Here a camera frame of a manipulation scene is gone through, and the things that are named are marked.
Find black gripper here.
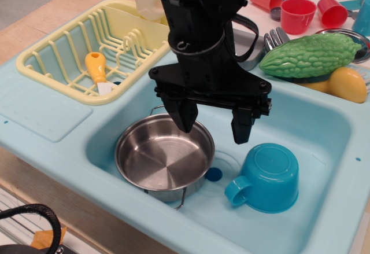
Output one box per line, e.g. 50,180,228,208
149,45,271,144

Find stainless steel pot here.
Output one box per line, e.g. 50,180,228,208
114,105,215,209

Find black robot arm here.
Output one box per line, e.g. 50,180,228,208
149,0,271,144

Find yellow dish drying rack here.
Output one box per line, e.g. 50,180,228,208
16,0,169,105

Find grey toy faucet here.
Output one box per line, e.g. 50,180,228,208
234,29,266,71

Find blue plastic mug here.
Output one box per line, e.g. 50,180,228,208
224,143,299,213

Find grey toy fork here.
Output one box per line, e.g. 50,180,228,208
264,27,290,53

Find green toy bitter gourd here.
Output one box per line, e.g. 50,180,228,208
259,33,361,78

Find red cup middle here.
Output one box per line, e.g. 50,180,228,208
280,0,317,35

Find yellow toy squash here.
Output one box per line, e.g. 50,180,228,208
299,67,369,104

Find red cup right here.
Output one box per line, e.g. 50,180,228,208
317,0,347,28

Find blue cup at edge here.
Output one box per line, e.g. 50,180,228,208
352,0,370,36

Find orange tape piece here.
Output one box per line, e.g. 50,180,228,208
30,230,54,250

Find yellow handled toy spatula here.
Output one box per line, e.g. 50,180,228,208
84,52,114,96

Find black braided cable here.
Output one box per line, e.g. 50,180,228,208
0,204,63,254

